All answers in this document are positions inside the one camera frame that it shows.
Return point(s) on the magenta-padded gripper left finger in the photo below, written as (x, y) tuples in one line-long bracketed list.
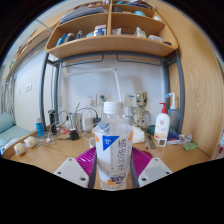
[(70, 171)]

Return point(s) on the black plug adapter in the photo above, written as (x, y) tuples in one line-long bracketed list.
[(97, 121)]

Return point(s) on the clear plastic drink bottle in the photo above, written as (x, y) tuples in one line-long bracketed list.
[(113, 150)]

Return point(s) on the green sponge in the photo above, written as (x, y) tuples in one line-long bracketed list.
[(190, 146)]

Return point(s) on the small blue white bottle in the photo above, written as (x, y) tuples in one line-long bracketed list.
[(40, 128)]

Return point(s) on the black electric shaver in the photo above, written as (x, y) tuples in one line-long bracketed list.
[(52, 121)]

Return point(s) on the small blue box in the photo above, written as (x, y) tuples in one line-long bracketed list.
[(173, 136)]

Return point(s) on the grey remote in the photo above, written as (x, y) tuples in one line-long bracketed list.
[(151, 141)]

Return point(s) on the teal pillow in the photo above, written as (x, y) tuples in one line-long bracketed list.
[(6, 122)]

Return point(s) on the blue spray bottle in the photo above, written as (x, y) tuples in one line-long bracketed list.
[(173, 116)]

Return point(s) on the metal cup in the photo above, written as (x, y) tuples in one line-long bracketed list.
[(75, 121)]

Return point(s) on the white charger block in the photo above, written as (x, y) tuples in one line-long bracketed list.
[(87, 123)]

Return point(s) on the white red pump lotion bottle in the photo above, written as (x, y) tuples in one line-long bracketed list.
[(162, 128)]

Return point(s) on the small black cube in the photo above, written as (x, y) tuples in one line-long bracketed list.
[(74, 135)]

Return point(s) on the wooden shelf unit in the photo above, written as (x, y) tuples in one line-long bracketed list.
[(110, 45)]

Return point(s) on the bed with teal sheet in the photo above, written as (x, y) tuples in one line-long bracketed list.
[(11, 136)]

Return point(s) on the grey metal desk frame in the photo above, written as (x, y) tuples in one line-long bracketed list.
[(42, 93)]

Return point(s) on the white plastic packet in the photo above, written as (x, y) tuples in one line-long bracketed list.
[(185, 139)]

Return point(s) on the white desk lamp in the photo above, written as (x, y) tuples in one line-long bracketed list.
[(117, 83)]

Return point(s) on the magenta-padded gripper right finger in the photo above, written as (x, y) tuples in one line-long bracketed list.
[(155, 171)]

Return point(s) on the white wall socket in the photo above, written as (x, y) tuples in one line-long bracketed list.
[(102, 100), (90, 100)]

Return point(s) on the wooden tree figurine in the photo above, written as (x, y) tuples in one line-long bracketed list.
[(141, 110)]

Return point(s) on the round white wrapped bun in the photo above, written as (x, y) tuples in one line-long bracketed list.
[(20, 149), (30, 142)]

